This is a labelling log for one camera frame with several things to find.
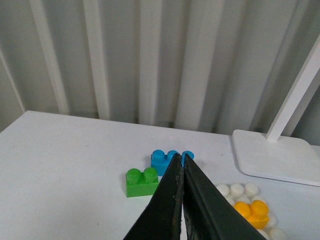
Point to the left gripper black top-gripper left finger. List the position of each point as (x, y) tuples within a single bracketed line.
[(161, 219)]

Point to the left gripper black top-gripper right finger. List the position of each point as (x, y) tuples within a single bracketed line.
[(208, 215)]

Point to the yellow toy block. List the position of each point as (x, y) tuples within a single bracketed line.
[(255, 213)]

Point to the green toy block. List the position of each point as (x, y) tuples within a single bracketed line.
[(141, 183)]

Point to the blue toy block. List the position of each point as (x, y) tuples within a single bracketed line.
[(160, 160)]

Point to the white desk lamp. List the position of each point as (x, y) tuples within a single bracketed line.
[(278, 157)]

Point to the white pleated curtain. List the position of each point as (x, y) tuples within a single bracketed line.
[(202, 65)]

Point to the white studded base plate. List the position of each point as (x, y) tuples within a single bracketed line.
[(245, 199)]

